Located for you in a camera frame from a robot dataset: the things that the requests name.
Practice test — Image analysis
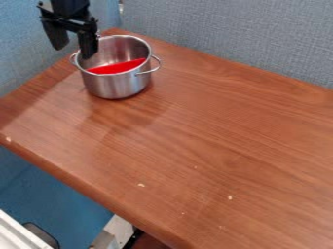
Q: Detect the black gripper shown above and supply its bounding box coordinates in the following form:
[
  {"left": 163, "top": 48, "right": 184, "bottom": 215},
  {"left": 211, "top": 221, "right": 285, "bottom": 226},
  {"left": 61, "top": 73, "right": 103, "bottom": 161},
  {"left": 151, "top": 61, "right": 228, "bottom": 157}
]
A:
[{"left": 36, "top": 0, "right": 99, "bottom": 59}]

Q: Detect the white table leg bracket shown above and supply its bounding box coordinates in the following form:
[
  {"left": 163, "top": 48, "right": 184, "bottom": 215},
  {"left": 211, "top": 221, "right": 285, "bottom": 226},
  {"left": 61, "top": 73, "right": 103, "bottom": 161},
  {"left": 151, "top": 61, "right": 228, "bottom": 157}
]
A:
[{"left": 88, "top": 215, "right": 134, "bottom": 249}]

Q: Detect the metal pot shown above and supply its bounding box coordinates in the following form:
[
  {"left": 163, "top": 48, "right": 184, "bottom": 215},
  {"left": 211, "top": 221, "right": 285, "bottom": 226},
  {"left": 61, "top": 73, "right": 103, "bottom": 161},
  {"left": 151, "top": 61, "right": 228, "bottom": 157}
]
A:
[{"left": 69, "top": 35, "right": 162, "bottom": 99}]

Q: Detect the red plastic block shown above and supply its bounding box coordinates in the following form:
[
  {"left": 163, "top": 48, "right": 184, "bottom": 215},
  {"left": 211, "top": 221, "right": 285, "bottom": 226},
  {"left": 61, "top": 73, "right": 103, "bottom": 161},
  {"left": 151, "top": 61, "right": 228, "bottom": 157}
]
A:
[{"left": 87, "top": 58, "right": 144, "bottom": 74}]

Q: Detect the white radiator panel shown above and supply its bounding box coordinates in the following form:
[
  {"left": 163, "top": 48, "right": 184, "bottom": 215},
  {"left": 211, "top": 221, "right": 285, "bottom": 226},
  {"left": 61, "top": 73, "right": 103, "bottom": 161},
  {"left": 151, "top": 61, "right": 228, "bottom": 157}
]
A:
[{"left": 0, "top": 209, "right": 53, "bottom": 249}]

